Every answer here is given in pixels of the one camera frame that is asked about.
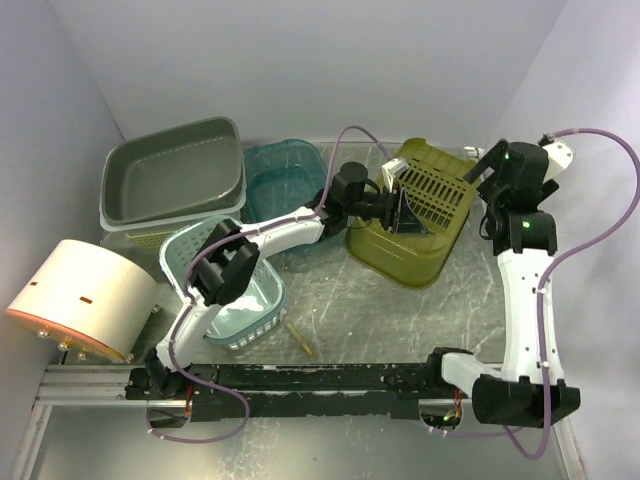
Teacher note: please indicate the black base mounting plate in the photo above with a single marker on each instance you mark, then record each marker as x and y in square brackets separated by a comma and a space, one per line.
[226, 391]

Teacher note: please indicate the cream cylindrical appliance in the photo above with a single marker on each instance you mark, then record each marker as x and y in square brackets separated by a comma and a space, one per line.
[87, 297]

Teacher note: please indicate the olive green plastic basket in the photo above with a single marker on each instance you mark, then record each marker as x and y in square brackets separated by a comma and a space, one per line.
[441, 199]

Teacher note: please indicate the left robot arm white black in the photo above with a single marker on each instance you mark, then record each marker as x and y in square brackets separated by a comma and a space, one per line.
[221, 270]

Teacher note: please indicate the teal transparent plastic tub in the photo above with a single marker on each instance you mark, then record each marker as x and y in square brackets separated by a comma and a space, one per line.
[281, 177]

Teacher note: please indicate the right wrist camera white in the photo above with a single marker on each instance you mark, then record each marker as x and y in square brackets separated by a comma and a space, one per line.
[560, 155]

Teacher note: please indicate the pale yellow perforated basket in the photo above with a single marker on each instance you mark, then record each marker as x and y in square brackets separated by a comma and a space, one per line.
[151, 235]

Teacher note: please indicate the small wooden stick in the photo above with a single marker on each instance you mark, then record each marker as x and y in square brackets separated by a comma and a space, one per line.
[299, 338]

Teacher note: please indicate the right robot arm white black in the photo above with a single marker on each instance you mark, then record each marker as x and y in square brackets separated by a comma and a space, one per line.
[529, 389]

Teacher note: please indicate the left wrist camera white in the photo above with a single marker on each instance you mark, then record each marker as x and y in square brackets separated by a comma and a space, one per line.
[391, 172]

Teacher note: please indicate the light blue perforated basket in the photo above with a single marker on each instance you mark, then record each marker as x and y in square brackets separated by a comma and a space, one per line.
[239, 323]

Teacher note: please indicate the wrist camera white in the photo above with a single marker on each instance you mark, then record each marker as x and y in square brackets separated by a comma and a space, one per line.
[391, 172]
[560, 155]

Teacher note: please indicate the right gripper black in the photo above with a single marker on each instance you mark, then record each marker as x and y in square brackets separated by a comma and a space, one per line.
[491, 159]

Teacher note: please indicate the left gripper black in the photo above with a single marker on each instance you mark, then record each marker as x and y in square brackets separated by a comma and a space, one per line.
[401, 218]

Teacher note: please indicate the grey plastic tub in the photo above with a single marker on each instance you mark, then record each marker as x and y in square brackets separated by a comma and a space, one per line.
[188, 169]

